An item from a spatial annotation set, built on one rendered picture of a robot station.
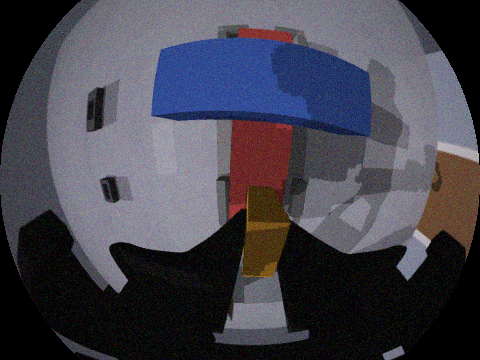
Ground blue bar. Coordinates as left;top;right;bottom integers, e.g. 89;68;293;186
151;37;372;137

